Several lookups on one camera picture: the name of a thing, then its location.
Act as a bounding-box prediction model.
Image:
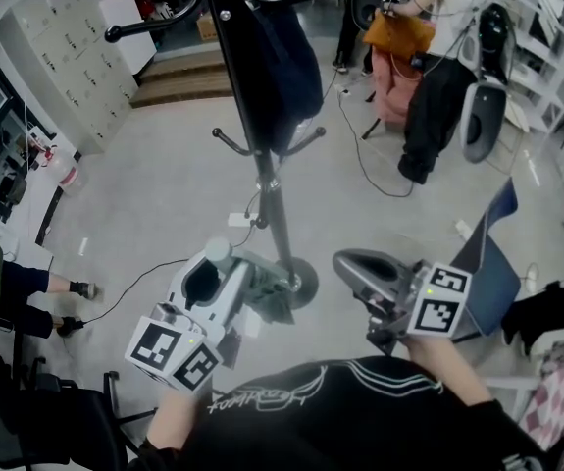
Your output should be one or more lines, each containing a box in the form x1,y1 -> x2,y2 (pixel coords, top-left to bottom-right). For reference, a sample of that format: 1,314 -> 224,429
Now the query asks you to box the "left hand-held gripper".
123,254 -> 257,394

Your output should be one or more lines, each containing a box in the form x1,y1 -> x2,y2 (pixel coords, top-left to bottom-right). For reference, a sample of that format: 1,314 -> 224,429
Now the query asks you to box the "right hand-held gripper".
333,247 -> 475,358

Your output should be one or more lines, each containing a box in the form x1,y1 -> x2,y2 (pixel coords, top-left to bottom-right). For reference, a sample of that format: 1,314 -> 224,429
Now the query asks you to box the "black coat rack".
103,0 -> 334,312

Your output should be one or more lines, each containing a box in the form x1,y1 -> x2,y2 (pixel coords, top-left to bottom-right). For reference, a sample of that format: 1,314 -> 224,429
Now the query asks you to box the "person's right forearm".
403,334 -> 493,406

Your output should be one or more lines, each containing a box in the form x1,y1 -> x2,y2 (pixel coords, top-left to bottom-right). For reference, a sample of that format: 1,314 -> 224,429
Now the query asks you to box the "person's left forearm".
144,383 -> 217,455

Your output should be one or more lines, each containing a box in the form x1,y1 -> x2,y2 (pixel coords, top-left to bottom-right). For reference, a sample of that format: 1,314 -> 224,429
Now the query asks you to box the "blue chair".
450,177 -> 523,345

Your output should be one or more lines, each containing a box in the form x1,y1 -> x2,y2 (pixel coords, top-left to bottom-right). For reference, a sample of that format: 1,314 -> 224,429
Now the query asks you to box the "person's black shirt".
127,354 -> 552,471

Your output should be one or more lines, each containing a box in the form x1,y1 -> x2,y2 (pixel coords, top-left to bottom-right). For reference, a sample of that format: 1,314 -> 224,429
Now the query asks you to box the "clear water jug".
57,147 -> 90,196

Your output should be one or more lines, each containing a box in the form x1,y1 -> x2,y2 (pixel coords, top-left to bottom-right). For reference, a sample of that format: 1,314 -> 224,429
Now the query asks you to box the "pink armchair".
362,44 -> 428,141

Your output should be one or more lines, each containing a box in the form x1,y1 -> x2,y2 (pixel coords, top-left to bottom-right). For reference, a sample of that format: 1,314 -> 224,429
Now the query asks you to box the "black office chair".
0,355 -> 158,471

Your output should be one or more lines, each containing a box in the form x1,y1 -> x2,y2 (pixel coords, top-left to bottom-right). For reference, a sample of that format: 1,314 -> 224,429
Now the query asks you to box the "white side table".
0,147 -> 77,277

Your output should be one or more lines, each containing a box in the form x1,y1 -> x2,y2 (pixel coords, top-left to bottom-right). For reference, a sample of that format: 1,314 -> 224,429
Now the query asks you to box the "wooden step platform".
128,49 -> 243,111

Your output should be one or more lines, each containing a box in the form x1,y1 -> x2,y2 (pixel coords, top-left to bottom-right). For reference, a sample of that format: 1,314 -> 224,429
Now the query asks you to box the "dark blue hanging bag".
246,0 -> 326,155

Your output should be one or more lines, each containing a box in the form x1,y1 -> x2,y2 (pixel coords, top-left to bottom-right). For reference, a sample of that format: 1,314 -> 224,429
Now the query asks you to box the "brown cardboard box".
194,14 -> 218,43

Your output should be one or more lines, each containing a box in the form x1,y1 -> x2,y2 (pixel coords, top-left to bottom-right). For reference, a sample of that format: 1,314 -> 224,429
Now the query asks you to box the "white locker cabinet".
0,0 -> 140,155

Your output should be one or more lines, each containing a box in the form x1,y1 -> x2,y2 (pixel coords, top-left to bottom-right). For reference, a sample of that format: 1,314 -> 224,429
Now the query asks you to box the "plain white cabinet box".
98,0 -> 159,76

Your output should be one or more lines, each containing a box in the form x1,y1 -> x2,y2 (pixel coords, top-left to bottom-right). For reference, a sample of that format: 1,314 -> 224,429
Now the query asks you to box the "white shelf unit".
477,0 -> 564,139

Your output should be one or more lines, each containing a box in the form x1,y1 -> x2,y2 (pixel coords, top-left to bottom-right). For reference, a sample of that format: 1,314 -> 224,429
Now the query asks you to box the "black floor cable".
337,95 -> 415,199
60,223 -> 256,336

